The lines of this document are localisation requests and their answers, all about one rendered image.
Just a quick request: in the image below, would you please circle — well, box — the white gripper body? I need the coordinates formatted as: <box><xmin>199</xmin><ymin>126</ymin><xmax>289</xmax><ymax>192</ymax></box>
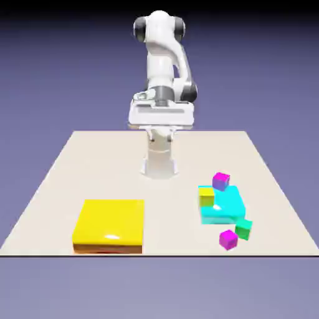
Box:
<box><xmin>127</xmin><ymin>98</ymin><xmax>195</xmax><ymax>131</ymax></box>

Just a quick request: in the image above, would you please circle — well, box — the small magenta cube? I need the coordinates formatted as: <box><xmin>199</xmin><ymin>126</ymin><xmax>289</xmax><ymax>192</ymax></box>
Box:
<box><xmin>219</xmin><ymin>229</ymin><xmax>239</xmax><ymax>251</ymax></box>
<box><xmin>212</xmin><ymin>171</ymin><xmax>231</xmax><ymax>192</ymax></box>

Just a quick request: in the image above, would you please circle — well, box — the small yellow cube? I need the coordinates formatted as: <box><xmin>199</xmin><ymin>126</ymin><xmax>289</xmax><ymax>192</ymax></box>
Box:
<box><xmin>198</xmin><ymin>187</ymin><xmax>216</xmax><ymax>207</ymax></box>

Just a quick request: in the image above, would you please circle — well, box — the small green cube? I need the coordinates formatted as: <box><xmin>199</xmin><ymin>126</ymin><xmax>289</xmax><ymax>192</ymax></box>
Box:
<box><xmin>234</xmin><ymin>218</ymin><xmax>253</xmax><ymax>241</ymax></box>

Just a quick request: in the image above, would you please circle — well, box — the large cyan box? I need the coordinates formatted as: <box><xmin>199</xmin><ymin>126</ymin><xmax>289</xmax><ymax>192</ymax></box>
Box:
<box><xmin>198</xmin><ymin>184</ymin><xmax>247</xmax><ymax>226</ymax></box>

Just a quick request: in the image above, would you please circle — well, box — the large yellow box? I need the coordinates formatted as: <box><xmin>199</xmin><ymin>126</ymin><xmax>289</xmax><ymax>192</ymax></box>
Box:
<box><xmin>72</xmin><ymin>199</ymin><xmax>145</xmax><ymax>255</ymax></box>

